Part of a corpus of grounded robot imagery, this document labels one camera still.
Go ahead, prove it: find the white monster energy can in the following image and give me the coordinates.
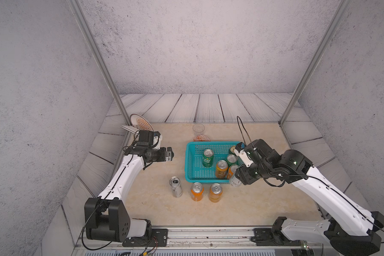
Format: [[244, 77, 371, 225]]
[[229, 174, 242, 187]]

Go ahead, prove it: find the orange soda can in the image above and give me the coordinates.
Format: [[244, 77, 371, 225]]
[[191, 182, 204, 202], [227, 164, 239, 179], [209, 183, 223, 203], [215, 160, 229, 179]]

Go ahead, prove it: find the silver drink can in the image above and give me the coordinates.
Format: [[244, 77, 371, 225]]
[[169, 177, 183, 198]]

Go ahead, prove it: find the teal plastic basket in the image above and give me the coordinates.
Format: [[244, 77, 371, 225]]
[[185, 141, 239, 183]]

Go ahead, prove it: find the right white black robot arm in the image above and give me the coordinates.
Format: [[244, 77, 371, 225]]
[[234, 139, 384, 256]]

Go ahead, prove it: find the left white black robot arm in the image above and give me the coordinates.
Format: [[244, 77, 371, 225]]
[[83, 130, 174, 243]]

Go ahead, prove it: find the green soda can middle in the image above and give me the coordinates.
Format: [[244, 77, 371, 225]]
[[226, 154, 237, 167]]

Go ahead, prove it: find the green soda can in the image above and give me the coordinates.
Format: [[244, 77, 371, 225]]
[[202, 149, 214, 168], [226, 154, 237, 167]]

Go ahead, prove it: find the white flat plate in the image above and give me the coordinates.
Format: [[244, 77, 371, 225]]
[[121, 125, 139, 134]]

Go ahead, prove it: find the patterned upright plate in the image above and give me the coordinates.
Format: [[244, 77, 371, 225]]
[[130, 114, 154, 131]]

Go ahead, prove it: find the green soda can rear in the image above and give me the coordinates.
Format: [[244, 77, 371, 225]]
[[202, 149, 214, 168]]

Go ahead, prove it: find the red patterned bowl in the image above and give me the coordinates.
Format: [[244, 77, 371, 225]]
[[193, 134, 211, 141]]

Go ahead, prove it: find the clear plastic cup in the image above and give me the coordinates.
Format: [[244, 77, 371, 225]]
[[193, 123, 205, 137]]

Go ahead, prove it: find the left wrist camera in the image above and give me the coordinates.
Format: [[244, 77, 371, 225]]
[[151, 131, 162, 149]]

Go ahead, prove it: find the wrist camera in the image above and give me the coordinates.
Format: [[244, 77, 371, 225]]
[[234, 142, 253, 167], [151, 131, 162, 149]]

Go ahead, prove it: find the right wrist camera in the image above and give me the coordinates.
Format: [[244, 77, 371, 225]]
[[234, 142, 253, 167]]

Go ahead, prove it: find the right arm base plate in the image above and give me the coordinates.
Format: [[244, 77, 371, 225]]
[[250, 228, 301, 246]]

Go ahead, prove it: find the aluminium mounting rail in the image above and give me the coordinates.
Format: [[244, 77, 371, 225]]
[[72, 226, 338, 256]]

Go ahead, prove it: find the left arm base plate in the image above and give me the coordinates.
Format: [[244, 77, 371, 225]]
[[122, 228, 169, 247]]

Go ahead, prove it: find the left aluminium frame post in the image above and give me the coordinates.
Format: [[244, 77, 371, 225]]
[[68, 0, 131, 125]]

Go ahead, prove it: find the aluminium frame post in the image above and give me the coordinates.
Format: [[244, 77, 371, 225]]
[[278, 0, 352, 128], [68, 0, 131, 125]]

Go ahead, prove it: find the right aluminium frame post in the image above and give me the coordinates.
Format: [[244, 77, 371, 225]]
[[278, 0, 352, 128]]

